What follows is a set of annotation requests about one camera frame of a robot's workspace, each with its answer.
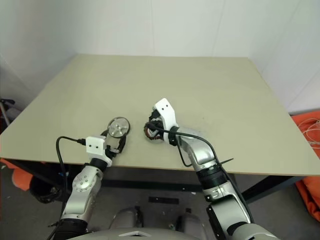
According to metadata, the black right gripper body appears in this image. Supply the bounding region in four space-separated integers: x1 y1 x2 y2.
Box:
148 106 165 126

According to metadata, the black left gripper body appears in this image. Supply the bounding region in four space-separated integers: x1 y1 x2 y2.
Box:
103 137 122 161

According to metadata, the silver spoked rotor disc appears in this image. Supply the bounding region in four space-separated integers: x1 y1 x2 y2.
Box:
107 116 132 138

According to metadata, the black floor tape strip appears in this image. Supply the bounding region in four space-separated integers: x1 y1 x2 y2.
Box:
148 196 180 205

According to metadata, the grey rounded robot knee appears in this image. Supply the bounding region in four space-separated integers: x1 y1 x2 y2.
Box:
109 207 145 231
176 208 204 230

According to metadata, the small orange bag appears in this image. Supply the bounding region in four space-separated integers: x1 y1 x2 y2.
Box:
0 158 33 192

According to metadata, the grey robot torso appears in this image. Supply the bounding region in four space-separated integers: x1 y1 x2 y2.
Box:
72 226 226 240

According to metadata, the large orange bag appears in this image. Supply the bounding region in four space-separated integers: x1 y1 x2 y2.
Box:
291 113 320 221

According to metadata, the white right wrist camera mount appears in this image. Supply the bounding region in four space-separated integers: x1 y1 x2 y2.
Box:
153 98 180 146

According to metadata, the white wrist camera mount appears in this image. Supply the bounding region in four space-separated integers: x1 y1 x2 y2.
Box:
153 98 180 146
84 136 113 167

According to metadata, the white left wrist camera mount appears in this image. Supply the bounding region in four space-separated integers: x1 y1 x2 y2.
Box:
84 136 113 167

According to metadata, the black table frame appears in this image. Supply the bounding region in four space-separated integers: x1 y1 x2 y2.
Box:
4 158 307 203

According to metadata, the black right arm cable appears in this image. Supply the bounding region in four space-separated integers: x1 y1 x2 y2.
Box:
147 123 253 225

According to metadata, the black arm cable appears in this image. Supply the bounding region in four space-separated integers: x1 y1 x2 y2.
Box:
55 136 87 195
147 123 253 225

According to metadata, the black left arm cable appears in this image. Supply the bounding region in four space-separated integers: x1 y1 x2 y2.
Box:
55 136 87 195

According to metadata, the white cord bundle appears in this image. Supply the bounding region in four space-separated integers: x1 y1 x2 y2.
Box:
298 118 320 151

